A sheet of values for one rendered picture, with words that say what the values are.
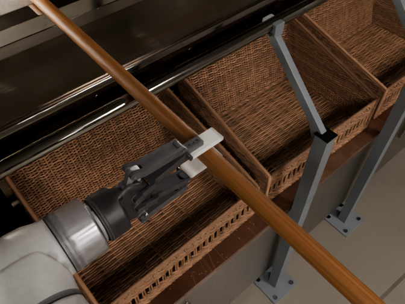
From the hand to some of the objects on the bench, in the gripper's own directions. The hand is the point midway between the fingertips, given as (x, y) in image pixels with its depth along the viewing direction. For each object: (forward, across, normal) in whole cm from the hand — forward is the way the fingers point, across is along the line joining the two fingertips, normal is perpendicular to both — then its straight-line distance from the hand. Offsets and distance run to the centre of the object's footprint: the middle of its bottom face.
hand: (202, 151), depth 67 cm
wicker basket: (+1, +61, -31) cm, 69 cm away
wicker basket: (+121, +61, -32) cm, 139 cm away
